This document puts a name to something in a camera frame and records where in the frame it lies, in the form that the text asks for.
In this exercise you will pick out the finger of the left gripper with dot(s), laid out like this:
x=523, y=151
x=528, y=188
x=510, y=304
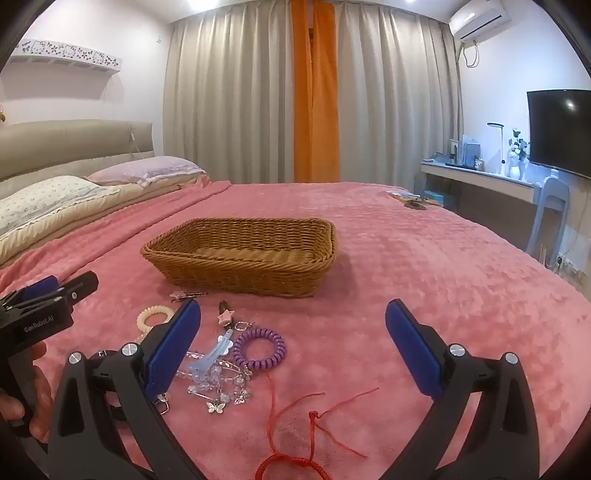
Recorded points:
x=39, y=286
x=79, y=288

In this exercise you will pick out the white desk lamp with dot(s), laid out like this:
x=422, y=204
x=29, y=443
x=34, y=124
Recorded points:
x=497, y=162

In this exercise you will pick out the white air conditioner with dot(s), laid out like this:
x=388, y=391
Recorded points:
x=477, y=18

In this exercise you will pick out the items on bed corner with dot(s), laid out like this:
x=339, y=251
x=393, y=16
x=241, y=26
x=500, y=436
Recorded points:
x=413, y=201

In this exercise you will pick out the beige headboard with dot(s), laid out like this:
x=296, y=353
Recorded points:
x=36, y=151

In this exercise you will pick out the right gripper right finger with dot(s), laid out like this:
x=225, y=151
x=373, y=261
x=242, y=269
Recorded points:
x=503, y=439

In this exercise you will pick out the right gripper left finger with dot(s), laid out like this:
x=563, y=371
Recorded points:
x=105, y=424

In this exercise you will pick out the beige curtains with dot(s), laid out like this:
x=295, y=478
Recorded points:
x=229, y=92

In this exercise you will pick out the light blue hair clip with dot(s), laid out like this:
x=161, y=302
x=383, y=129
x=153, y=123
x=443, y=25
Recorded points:
x=199, y=367

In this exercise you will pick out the brown wicker basket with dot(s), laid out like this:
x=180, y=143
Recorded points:
x=278, y=257

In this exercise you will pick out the orange curtain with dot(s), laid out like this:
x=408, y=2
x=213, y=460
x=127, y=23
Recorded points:
x=316, y=94

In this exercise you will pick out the white desk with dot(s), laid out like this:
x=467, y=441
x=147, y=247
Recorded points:
x=482, y=197

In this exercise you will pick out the beige quilt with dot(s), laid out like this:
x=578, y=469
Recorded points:
x=58, y=223

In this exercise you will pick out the left hand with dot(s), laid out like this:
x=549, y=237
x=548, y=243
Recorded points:
x=39, y=426

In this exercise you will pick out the white floral pillow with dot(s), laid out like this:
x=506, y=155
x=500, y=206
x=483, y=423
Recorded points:
x=42, y=198

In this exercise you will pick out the pink bed blanket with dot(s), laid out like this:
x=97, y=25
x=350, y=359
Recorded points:
x=343, y=395

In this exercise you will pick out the white flower vase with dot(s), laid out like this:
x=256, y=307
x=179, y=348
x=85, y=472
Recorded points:
x=517, y=156

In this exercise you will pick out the lilac pillow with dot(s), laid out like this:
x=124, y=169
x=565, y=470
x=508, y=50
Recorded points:
x=144, y=172

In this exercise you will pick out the white wall shelf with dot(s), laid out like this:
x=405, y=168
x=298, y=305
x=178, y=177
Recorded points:
x=52, y=52

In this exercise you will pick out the pink star hair clip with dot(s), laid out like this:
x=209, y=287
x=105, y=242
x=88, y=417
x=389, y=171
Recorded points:
x=225, y=315

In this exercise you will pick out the black television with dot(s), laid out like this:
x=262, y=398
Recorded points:
x=560, y=129

